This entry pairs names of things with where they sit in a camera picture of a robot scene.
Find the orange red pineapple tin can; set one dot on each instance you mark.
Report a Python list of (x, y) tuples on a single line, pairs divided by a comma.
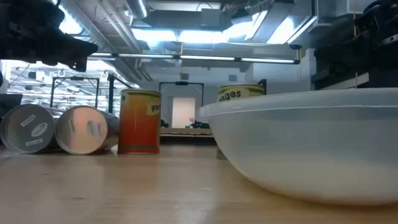
[(136, 124)]

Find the black metal shelf frame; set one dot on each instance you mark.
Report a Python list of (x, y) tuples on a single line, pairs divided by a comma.
[(110, 93)]

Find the translucent plastic bowl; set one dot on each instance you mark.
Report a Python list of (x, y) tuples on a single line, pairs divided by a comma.
[(311, 140)]

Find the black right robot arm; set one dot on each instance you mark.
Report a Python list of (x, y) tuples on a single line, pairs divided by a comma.
[(376, 25)]

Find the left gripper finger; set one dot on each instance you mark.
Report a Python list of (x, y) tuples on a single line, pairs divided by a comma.
[(77, 46), (79, 63)]

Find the silver ventilation duct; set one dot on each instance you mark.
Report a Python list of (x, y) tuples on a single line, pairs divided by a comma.
[(136, 7)]

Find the black background station frame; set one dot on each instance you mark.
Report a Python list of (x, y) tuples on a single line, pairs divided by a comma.
[(182, 83), (76, 78)]

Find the black aluminium rig frame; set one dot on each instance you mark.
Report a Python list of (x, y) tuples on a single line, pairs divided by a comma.
[(237, 58)]

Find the dark computer monitor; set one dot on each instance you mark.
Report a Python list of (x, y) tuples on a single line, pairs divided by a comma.
[(9, 99)]

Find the peaches tin can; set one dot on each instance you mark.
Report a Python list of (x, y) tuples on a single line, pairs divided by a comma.
[(28, 129)]

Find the teal yellow carrots tin can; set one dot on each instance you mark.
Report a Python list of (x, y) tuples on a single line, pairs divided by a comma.
[(82, 130)]

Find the green oranges tin can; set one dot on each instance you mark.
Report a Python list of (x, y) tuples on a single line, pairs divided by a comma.
[(239, 93)]

